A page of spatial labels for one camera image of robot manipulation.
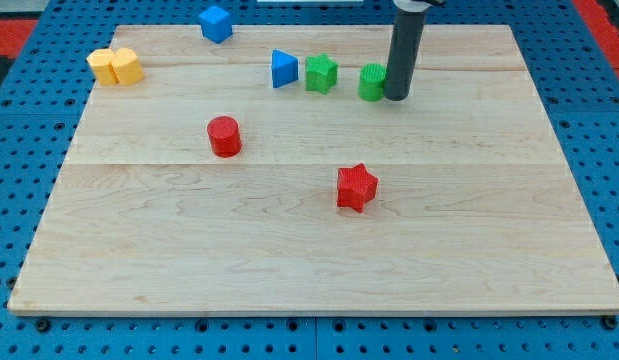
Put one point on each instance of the red star block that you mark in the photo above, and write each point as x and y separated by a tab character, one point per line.
356	186

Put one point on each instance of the green star block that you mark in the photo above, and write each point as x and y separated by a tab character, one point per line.
321	73

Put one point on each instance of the light wooden board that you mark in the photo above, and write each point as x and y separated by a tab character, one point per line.
476	212

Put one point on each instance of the red cylinder block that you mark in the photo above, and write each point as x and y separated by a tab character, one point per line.
224	136

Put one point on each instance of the blue triangle block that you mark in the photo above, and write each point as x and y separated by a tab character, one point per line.
284	68

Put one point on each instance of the green cylinder block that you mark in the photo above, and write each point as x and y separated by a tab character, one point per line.
371	82

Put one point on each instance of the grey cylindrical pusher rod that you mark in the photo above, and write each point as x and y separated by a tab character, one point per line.
407	31

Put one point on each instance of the blue cube block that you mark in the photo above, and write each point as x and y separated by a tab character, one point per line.
216	24

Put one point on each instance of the yellow hexagon block left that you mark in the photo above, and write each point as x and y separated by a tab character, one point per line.
100	63

